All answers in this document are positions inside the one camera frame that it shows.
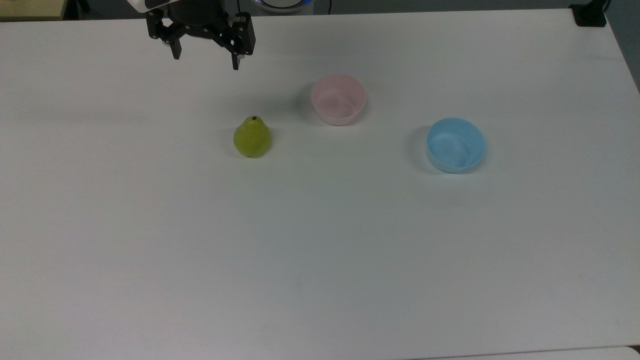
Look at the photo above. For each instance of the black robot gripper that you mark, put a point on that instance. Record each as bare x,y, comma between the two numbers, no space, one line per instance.
197,17

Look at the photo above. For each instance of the pink plastic bowl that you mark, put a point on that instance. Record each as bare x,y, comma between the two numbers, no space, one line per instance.
338,100

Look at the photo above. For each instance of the green pear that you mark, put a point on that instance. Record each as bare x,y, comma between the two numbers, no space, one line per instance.
252,139

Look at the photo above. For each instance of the blue plastic bowl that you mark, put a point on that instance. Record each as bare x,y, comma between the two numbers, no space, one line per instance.
455,146

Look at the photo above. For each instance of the yellow wooden cabinet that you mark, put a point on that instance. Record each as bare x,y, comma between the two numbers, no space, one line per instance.
30,7

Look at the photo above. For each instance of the black clamp mount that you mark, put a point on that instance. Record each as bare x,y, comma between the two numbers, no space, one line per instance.
590,15

